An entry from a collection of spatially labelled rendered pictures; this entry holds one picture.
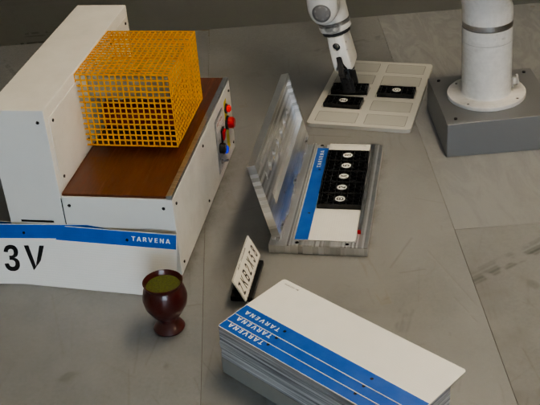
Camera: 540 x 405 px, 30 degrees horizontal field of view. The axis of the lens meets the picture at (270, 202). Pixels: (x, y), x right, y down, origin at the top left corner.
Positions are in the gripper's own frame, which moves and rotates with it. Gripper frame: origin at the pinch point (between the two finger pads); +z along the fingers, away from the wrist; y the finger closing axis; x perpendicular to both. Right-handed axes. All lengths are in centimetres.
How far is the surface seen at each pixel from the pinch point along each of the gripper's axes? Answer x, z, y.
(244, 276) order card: 8, -2, -90
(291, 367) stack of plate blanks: -9, -5, -124
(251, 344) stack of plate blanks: -2, -7, -119
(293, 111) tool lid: 6.5, -10.0, -34.6
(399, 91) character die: -13.0, 4.1, -1.9
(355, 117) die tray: -3.0, 3.2, -15.7
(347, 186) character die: -7, 2, -54
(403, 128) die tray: -15.6, 5.9, -21.0
